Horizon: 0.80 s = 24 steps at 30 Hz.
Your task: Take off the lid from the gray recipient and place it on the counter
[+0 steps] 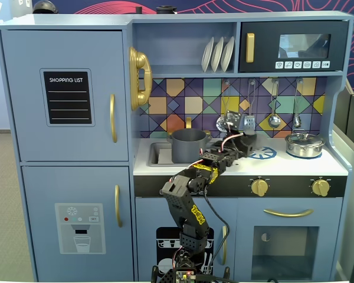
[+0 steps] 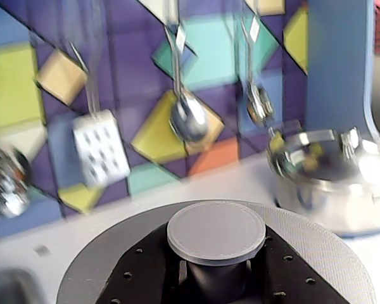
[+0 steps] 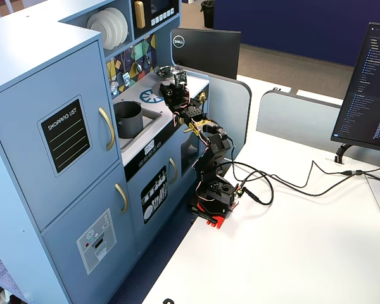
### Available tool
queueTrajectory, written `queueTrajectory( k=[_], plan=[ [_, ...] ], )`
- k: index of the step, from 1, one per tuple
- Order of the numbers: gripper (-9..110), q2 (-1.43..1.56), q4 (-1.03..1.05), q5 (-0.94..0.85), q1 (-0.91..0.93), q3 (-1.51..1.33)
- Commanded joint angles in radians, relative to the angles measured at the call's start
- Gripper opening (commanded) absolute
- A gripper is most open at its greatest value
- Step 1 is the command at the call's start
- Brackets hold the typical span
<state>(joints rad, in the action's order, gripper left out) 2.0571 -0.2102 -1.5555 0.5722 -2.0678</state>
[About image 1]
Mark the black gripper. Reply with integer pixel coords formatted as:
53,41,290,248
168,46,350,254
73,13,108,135
228,131,260,157

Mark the red black robot base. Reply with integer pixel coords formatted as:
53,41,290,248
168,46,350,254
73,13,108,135
151,250,231,283

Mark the steel pot with lid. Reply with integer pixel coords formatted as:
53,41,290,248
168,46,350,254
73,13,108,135
284,131,326,159

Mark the steel slotted spatula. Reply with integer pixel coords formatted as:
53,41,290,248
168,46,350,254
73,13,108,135
243,78,258,133

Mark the steel ladle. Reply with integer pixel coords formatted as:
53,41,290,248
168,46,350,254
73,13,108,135
267,78,281,129

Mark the steel skimmer spoon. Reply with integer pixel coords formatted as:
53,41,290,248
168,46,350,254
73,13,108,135
215,79,234,133

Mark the gold stove knob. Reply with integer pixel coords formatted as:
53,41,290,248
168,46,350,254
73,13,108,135
311,178,332,198
250,178,270,198

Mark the small steel spoon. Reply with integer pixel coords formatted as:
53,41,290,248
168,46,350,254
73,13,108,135
293,78,304,129

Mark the gray pot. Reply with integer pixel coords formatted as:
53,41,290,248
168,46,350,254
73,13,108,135
166,129,212,164

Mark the blue oven door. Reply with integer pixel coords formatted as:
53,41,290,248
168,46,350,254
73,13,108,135
237,198,343,281

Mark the gray toy sink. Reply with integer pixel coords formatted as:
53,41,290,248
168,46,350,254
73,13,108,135
148,141,232,168

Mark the white toy plate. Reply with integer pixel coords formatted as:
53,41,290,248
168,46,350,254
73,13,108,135
211,36,225,73
220,35,235,73
201,36,215,73

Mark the dark toy microwave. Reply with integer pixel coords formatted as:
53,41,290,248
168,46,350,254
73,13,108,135
238,20,349,74

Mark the gold toy telephone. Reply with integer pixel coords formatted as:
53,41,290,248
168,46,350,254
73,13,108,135
128,46,153,111

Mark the blue toy kitchen unit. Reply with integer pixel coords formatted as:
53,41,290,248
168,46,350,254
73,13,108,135
0,11,354,282

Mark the black round device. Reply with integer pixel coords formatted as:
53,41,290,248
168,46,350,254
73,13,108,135
155,5,178,15

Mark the black shopping list board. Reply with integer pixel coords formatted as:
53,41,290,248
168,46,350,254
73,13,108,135
40,68,96,127

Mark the lower blue fridge door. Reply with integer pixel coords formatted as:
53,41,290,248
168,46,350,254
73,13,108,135
21,166,135,282

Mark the blue fridge door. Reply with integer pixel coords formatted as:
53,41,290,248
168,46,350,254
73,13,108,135
21,166,135,282
0,29,129,162

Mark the upper blue fridge door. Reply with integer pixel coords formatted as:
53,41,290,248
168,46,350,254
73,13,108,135
0,29,129,162

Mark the black helmet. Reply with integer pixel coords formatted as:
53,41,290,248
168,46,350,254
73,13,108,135
32,0,59,15

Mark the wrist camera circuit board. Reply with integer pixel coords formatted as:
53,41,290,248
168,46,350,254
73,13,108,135
225,110,242,128

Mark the black cable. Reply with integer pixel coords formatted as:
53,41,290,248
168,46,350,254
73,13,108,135
202,188,231,278

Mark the gold oven handle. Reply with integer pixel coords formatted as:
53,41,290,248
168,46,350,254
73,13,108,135
263,208,314,218

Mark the gold microwave handle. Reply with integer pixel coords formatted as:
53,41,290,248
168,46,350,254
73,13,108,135
245,32,255,64

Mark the gold dishwasher handle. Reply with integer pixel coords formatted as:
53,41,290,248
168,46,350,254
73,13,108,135
221,225,228,266

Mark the gold upper fridge handle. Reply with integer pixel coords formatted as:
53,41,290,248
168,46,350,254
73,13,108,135
109,93,118,144

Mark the gold fridge handle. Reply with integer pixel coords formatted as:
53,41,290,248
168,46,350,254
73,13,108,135
109,93,118,144
114,185,123,228

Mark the gold lower fridge handle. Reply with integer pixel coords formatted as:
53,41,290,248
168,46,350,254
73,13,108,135
114,185,123,228

